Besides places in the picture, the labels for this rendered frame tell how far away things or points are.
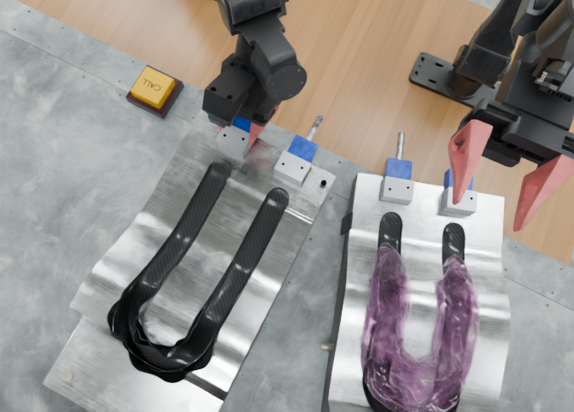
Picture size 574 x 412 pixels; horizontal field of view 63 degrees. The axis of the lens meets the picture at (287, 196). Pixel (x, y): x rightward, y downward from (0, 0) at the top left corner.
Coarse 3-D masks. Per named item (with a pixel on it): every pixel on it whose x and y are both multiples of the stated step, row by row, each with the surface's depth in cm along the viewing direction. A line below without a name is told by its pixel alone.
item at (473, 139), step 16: (464, 128) 46; (480, 128) 44; (448, 144) 50; (464, 144) 48; (480, 144) 44; (496, 144) 49; (464, 160) 46; (496, 160) 50; (512, 160) 49; (464, 176) 45; (464, 192) 45
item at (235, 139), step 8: (240, 120) 79; (224, 128) 77; (232, 128) 77; (240, 128) 79; (248, 128) 79; (224, 136) 78; (232, 136) 77; (240, 136) 77; (248, 136) 77; (224, 144) 77; (232, 144) 77; (240, 144) 77; (248, 144) 78; (232, 152) 79; (240, 152) 77
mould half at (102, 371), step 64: (192, 128) 80; (192, 192) 78; (256, 192) 78; (320, 192) 78; (128, 256) 72; (192, 256) 74; (192, 320) 68; (256, 320) 70; (64, 384) 72; (128, 384) 72; (192, 384) 72
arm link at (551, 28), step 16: (528, 0) 50; (560, 0) 46; (528, 16) 50; (544, 16) 49; (560, 16) 42; (512, 32) 53; (528, 32) 52; (544, 32) 44; (560, 32) 42; (544, 48) 45
